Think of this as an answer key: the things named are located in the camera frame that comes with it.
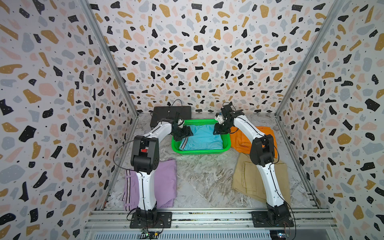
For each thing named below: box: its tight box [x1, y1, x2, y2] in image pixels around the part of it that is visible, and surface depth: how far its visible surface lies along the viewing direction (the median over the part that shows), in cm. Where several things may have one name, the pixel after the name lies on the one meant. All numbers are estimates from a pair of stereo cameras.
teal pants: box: [179, 124, 224, 151], surface depth 102 cm
